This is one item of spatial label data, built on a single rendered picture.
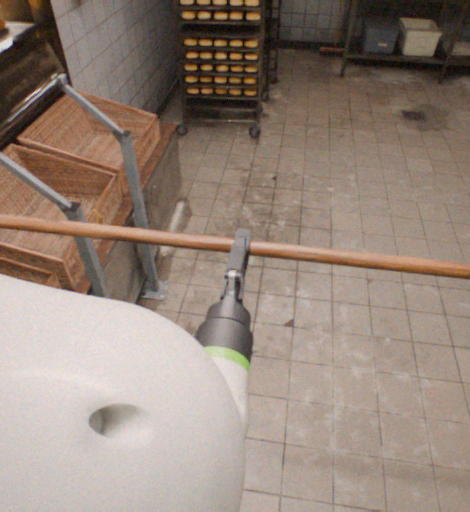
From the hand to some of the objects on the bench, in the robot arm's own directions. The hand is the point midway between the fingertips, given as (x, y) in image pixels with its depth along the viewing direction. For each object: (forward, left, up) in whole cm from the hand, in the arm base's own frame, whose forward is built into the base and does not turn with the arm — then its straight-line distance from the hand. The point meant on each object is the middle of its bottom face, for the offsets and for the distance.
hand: (242, 247), depth 81 cm
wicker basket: (+53, +94, -61) cm, 124 cm away
